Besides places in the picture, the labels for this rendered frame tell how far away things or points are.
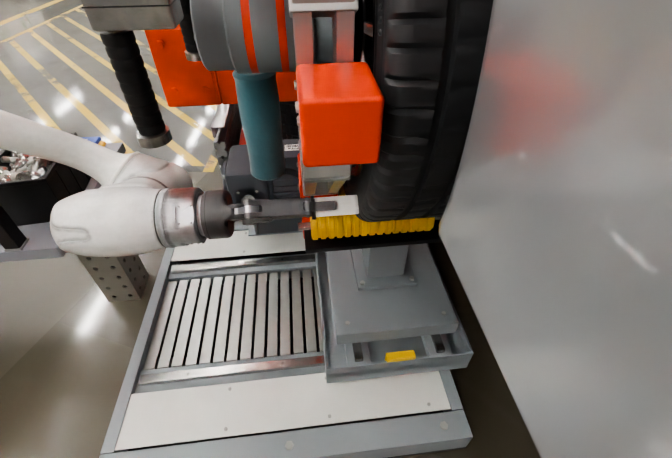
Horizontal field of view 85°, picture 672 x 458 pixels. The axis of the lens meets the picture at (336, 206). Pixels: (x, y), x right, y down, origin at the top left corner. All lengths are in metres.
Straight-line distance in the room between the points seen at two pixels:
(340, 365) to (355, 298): 0.16
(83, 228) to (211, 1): 0.37
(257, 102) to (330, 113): 0.49
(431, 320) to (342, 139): 0.69
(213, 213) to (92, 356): 0.86
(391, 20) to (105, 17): 0.31
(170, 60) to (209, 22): 0.57
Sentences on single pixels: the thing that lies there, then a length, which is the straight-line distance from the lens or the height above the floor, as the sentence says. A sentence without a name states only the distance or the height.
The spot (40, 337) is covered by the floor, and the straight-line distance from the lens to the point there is 1.47.
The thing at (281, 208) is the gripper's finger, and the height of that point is 0.67.
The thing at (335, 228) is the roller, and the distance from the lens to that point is 0.72.
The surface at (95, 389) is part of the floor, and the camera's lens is 1.28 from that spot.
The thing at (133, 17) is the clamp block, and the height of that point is 0.91.
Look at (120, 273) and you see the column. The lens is 1.31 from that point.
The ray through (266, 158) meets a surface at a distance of 0.87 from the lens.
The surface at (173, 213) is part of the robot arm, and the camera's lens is 0.57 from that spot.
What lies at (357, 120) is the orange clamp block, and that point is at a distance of 0.34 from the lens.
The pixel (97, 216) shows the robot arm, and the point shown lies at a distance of 0.60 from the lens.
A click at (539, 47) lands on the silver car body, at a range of 0.24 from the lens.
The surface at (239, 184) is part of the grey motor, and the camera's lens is 1.10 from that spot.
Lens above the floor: 1.02
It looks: 41 degrees down
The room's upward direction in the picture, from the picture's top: straight up
